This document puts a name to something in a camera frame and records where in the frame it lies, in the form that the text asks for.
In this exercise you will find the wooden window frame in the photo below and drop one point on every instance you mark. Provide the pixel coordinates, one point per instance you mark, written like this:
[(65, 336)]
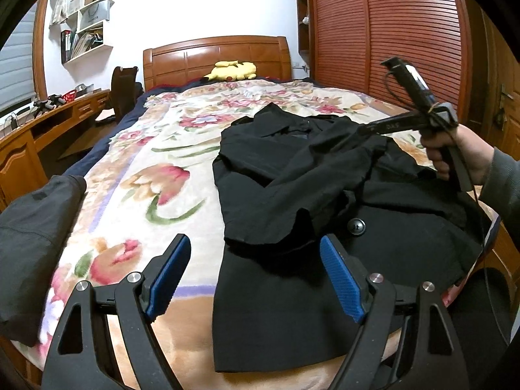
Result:
[(39, 61)]

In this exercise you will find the person's right forearm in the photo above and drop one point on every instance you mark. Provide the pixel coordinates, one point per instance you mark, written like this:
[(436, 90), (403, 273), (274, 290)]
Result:
[(503, 195)]

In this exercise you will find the white paper bag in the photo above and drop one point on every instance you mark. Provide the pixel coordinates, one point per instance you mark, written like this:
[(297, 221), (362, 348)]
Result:
[(94, 15)]

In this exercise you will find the dark chair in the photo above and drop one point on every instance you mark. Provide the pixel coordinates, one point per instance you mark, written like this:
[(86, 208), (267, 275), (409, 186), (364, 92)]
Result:
[(124, 93)]

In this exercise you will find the floral blanket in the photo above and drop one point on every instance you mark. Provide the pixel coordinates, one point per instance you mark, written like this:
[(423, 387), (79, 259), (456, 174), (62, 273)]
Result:
[(134, 162)]

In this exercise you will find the person's right hand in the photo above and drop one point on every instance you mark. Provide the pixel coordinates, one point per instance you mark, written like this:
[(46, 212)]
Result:
[(475, 154)]

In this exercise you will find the beige tied curtain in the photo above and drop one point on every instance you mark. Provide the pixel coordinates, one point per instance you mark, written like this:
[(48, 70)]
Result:
[(61, 6)]

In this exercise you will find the dark grey garment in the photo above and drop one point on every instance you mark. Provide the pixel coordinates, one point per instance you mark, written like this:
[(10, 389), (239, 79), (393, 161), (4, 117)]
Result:
[(32, 243)]

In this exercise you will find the white wall shelf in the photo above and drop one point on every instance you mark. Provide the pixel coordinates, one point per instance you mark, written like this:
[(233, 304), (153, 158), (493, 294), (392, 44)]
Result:
[(108, 36)]

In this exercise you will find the yellow plush toy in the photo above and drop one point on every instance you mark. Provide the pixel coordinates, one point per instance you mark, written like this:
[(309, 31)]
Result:
[(235, 71)]

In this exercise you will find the wooden desk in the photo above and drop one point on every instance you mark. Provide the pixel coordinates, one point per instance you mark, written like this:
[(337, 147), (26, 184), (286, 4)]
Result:
[(16, 162)]

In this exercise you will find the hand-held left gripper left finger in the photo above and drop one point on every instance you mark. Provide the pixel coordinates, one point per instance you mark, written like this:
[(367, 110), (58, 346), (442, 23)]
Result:
[(168, 276)]

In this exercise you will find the black tool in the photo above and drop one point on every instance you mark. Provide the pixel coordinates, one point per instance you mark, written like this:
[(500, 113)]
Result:
[(46, 103)]

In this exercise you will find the grey window blind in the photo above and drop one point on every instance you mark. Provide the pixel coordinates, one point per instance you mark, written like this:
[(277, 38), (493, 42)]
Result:
[(16, 73)]

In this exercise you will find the row of books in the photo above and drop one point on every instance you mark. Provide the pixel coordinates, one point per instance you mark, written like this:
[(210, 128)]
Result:
[(67, 46)]

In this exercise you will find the wooden door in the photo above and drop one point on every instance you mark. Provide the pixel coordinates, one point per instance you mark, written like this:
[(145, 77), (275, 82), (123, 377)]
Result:
[(495, 69)]

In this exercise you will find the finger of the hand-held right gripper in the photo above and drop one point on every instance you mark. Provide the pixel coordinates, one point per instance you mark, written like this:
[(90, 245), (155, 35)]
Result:
[(367, 129)]

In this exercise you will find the wooden bed headboard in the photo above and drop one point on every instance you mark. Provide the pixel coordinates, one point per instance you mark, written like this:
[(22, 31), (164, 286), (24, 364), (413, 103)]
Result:
[(178, 63)]

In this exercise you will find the wooden louvred wardrobe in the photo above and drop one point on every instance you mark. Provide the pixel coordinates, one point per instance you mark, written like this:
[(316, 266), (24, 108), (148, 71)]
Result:
[(406, 28)]

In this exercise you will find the black coat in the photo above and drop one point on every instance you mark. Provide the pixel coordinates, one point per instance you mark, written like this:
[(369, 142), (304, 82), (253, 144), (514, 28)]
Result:
[(284, 195)]

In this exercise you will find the red basket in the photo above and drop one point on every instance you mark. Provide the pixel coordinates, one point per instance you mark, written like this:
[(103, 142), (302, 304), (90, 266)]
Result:
[(69, 95)]

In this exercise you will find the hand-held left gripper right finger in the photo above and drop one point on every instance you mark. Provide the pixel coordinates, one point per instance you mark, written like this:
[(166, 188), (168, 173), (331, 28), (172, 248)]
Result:
[(343, 280)]

